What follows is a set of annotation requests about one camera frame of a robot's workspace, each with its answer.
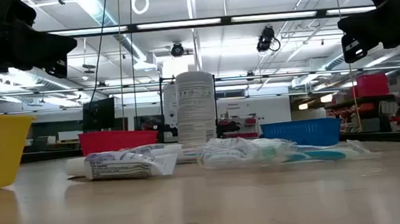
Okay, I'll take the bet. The silver air duct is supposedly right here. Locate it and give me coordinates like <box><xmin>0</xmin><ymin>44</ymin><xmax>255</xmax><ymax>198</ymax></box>
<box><xmin>69</xmin><ymin>0</ymin><xmax>158</xmax><ymax>78</ymax></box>

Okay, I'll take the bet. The dark shelf unit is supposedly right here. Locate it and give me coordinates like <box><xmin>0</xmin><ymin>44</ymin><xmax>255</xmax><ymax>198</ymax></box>
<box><xmin>324</xmin><ymin>92</ymin><xmax>400</xmax><ymax>138</ymax></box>

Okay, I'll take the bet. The red storage bin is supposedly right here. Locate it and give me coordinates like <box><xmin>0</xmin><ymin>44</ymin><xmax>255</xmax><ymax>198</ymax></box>
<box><xmin>354</xmin><ymin>72</ymin><xmax>390</xmax><ymax>98</ymax></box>

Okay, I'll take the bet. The black computer monitor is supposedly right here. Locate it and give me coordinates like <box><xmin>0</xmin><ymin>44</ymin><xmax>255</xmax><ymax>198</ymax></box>
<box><xmin>81</xmin><ymin>96</ymin><xmax>118</xmax><ymax>133</ymax></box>

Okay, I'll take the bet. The toothbrush with blue striped grip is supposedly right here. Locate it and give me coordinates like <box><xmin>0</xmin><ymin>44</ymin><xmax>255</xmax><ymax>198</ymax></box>
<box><xmin>198</xmin><ymin>137</ymin><xmax>383</xmax><ymax>173</ymax></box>

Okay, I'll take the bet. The blue plastic basket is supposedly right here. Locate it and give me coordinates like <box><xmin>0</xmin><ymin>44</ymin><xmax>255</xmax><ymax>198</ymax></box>
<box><xmin>260</xmin><ymin>116</ymin><xmax>344</xmax><ymax>152</ymax></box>

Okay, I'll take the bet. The travel toothpaste tube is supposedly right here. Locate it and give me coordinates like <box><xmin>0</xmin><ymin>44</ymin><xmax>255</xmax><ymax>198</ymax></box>
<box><xmin>65</xmin><ymin>146</ymin><xmax>180</xmax><ymax>185</ymax></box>

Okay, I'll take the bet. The plain white toothbrush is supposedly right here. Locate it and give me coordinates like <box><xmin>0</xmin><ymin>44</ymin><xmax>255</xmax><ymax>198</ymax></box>
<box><xmin>202</xmin><ymin>135</ymin><xmax>261</xmax><ymax>159</ymax></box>

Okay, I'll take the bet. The yellow hanging cord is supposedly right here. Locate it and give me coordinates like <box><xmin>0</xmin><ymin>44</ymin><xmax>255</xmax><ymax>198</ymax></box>
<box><xmin>333</xmin><ymin>0</ymin><xmax>364</xmax><ymax>133</ymax></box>

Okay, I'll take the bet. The white wipes canister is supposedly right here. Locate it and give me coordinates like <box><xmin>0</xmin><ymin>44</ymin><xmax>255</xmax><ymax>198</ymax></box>
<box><xmin>173</xmin><ymin>69</ymin><xmax>220</xmax><ymax>147</ymax></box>

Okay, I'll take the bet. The black ceiling camera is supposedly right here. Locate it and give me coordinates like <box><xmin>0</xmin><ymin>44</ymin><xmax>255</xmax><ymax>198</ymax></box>
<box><xmin>254</xmin><ymin>24</ymin><xmax>282</xmax><ymax>55</ymax></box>
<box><xmin>170</xmin><ymin>41</ymin><xmax>185</xmax><ymax>58</ymax></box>

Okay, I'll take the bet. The white cable ring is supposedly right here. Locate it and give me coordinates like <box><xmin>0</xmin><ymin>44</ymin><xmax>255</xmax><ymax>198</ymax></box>
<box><xmin>130</xmin><ymin>0</ymin><xmax>151</xmax><ymax>16</ymax></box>

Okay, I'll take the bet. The long overhead light bar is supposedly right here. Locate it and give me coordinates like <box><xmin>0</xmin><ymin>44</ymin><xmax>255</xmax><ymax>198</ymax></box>
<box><xmin>32</xmin><ymin>4</ymin><xmax>379</xmax><ymax>42</ymax></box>

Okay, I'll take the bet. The hanging black cable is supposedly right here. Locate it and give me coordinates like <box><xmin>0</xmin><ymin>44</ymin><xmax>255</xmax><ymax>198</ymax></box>
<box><xmin>79</xmin><ymin>0</ymin><xmax>117</xmax><ymax>104</ymax></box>

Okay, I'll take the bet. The red plastic basket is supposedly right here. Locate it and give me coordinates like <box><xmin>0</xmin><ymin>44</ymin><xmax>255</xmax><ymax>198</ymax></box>
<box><xmin>78</xmin><ymin>126</ymin><xmax>160</xmax><ymax>157</ymax></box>

